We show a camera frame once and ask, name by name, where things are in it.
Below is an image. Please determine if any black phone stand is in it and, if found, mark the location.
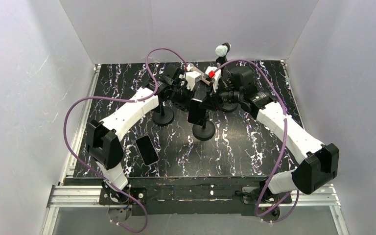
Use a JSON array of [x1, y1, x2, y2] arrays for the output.
[[192, 111, 216, 141], [152, 103, 174, 126], [222, 103, 239, 113]]

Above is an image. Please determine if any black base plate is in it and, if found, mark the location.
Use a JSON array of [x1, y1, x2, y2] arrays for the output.
[[98, 176, 324, 217]]

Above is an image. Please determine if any black smartphone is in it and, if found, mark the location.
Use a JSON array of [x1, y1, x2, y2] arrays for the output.
[[188, 98, 208, 126], [136, 135, 159, 166]]

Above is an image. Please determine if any black microphone stand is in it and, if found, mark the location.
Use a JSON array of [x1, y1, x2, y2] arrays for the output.
[[216, 43, 231, 65]]

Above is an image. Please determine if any aluminium rail frame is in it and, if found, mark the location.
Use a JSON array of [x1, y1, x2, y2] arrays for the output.
[[48, 60, 340, 225]]

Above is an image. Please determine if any white microphone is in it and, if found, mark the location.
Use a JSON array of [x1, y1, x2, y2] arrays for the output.
[[215, 45, 229, 57]]

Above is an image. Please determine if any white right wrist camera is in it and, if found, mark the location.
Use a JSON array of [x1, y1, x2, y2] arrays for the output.
[[205, 66, 221, 93]]

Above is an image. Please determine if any black phone stand front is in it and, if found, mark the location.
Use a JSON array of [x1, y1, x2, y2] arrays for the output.
[[152, 103, 174, 126]]

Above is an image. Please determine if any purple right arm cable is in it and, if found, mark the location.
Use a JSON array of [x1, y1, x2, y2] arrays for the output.
[[213, 59, 300, 224]]

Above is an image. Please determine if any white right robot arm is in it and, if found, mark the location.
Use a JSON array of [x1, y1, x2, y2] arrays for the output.
[[205, 66, 339, 196]]

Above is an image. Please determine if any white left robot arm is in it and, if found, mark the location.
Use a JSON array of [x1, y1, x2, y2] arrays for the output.
[[86, 65, 201, 192]]

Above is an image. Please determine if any glitter handheld microphone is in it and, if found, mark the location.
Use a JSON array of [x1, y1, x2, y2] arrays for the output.
[[186, 63, 210, 86]]

